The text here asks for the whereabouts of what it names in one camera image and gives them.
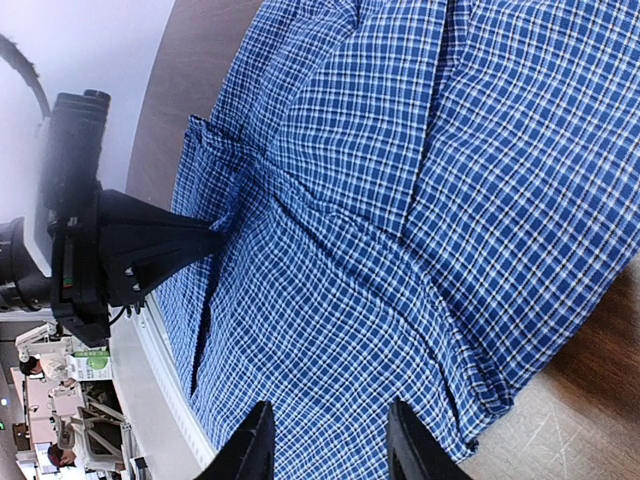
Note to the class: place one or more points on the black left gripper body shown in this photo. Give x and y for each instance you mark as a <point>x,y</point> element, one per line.
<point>79,301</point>

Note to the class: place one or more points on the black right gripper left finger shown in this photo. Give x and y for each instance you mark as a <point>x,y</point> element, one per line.
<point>249,452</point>

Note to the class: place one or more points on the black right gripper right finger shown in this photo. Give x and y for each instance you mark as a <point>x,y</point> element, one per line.
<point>412,452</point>

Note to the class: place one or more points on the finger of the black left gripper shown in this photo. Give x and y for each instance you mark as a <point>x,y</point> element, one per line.
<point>130,276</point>
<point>128,225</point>

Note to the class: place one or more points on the blue checked shirt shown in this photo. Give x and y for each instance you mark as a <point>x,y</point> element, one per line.
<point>416,200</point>

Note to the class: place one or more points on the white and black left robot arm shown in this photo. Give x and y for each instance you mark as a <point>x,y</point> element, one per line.
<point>23,284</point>

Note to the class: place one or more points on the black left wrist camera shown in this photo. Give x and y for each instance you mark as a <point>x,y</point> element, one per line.
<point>72,152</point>

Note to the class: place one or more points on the aluminium front rail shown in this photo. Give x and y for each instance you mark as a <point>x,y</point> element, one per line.
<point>170,438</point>

